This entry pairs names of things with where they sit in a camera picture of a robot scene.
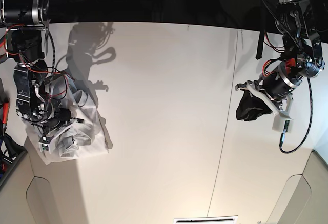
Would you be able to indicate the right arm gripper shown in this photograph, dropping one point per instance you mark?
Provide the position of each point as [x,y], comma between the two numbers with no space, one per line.
[54,120]

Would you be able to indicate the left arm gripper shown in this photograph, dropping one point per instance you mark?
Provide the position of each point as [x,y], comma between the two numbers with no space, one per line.
[283,80]

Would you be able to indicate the white t-shirt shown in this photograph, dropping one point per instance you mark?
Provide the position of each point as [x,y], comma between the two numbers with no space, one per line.
[82,137]

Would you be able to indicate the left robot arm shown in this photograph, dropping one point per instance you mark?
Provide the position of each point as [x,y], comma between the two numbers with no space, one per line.
[300,57]

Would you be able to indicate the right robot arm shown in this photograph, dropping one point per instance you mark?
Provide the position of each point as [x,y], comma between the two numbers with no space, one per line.
[40,88]

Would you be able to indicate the grey bin with tools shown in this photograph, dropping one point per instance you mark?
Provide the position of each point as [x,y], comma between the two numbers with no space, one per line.
[10,157]

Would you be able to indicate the white vent grille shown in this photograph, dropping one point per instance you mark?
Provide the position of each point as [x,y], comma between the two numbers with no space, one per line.
[207,220]

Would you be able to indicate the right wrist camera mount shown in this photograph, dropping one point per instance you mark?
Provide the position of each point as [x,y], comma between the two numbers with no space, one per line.
[47,141]

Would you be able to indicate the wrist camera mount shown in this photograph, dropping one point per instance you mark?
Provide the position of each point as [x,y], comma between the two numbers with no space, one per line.
[47,141]
[256,103]

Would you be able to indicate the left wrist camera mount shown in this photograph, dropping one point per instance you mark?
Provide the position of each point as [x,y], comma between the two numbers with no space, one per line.
[256,103]

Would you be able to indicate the orange handled tool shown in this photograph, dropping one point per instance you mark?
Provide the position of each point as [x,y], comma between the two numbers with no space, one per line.
[5,108]

